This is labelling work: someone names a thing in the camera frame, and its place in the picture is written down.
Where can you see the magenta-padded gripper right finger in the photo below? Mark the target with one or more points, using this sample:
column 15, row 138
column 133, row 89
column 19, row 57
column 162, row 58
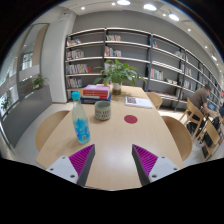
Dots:
column 160, row 168

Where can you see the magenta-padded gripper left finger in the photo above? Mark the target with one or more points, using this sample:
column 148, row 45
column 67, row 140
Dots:
column 63, row 168

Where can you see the clear bottle with blue cap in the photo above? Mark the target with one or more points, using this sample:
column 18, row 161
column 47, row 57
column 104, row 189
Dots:
column 81, row 126

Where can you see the rounded wooden chair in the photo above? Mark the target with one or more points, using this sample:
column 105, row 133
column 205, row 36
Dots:
column 155, row 99
column 180, row 136
column 48, row 128

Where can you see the flat round red coaster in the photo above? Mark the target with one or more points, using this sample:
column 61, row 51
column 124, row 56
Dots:
column 130, row 119

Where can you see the slatted wooden chair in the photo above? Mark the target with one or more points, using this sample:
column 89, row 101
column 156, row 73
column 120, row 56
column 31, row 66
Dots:
column 211, row 136
column 192, row 113

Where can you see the green patterned ceramic mug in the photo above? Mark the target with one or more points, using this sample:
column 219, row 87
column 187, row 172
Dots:
column 102, row 111

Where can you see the white paperback book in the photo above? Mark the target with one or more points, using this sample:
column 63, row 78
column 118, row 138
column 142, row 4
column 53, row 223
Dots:
column 138, row 102

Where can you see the dark blue book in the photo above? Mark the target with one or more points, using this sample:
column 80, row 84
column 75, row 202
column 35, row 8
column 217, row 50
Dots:
column 95, row 101

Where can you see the red book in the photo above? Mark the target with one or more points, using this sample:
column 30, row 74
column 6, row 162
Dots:
column 96, row 97
column 96, row 93

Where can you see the person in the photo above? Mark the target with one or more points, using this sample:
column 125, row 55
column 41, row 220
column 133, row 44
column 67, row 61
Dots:
column 199, row 98

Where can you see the pink book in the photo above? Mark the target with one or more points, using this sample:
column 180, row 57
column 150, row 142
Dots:
column 96, row 87

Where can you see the small background plant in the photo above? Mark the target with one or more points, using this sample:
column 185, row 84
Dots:
column 38, row 81

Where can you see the green potted plant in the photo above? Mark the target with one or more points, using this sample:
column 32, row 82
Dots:
column 117, row 74

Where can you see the grey shelf unit with books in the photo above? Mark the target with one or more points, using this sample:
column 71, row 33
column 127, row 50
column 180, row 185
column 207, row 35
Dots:
column 133, row 50

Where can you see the round ceiling lights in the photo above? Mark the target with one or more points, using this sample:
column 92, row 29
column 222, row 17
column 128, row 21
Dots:
column 149, row 6

